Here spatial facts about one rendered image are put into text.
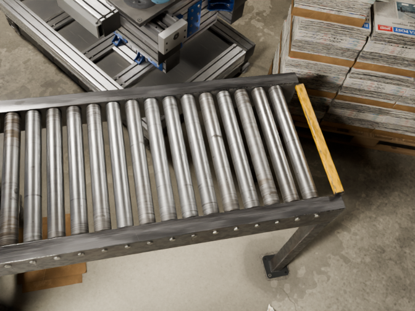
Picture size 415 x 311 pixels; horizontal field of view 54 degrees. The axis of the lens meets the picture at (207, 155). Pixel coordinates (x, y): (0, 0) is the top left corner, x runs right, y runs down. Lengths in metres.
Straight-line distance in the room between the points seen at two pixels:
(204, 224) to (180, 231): 0.07
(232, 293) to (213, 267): 0.15
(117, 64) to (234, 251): 1.16
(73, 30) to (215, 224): 1.63
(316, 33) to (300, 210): 0.81
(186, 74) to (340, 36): 0.86
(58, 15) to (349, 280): 2.11
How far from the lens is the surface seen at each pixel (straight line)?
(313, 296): 2.09
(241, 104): 1.45
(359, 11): 1.76
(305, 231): 1.55
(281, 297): 2.05
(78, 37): 2.49
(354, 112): 2.24
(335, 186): 1.35
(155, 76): 2.26
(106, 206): 1.26
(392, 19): 1.92
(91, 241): 1.22
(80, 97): 1.46
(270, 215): 1.27
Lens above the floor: 1.95
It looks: 61 degrees down
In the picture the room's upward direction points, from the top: 10 degrees clockwise
